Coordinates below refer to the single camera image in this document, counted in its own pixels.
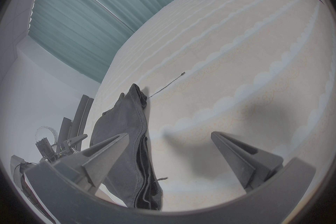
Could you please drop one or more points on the bed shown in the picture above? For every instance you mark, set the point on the bed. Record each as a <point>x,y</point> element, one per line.
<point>223,60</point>

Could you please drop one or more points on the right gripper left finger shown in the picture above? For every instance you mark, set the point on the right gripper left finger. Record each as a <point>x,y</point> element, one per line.
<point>102,167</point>

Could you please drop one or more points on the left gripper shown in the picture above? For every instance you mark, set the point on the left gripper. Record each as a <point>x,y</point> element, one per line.
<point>65,148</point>

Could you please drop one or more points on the black T-shirt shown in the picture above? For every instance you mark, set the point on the black T-shirt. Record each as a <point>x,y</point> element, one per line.
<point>126,139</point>

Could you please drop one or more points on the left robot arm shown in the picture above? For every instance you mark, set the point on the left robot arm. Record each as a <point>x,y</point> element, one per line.
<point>46,150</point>

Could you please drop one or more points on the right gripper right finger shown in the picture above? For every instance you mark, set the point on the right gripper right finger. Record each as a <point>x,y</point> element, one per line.
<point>244,165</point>

